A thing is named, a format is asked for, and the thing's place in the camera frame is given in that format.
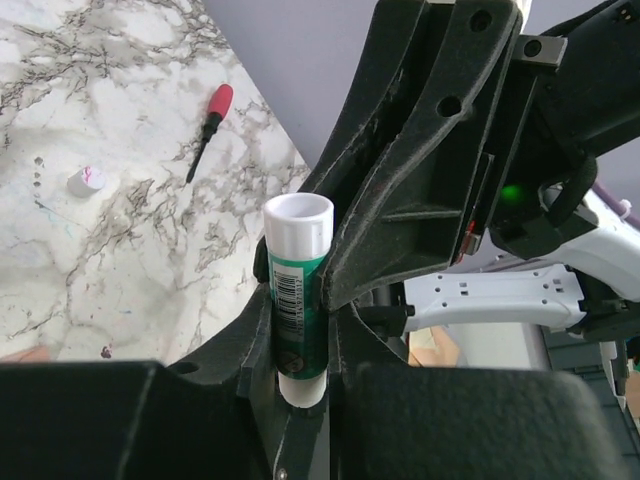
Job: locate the red black screwdriver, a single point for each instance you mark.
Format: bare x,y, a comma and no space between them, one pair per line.
217,109

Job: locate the pink paper envelope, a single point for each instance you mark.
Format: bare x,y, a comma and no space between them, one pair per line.
37,354

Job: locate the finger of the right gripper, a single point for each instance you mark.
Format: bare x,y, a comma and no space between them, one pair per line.
406,150
377,189

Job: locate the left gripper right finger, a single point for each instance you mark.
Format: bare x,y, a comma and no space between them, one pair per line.
390,420

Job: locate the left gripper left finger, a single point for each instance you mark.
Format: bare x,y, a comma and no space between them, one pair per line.
194,419

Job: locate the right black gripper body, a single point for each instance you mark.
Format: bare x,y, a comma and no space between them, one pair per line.
543,164

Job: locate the white glue stick cap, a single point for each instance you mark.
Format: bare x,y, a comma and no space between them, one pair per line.
86,182

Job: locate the green white glue stick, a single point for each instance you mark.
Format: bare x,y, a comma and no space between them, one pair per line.
298,231

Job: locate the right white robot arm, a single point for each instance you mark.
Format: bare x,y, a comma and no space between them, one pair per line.
606,260

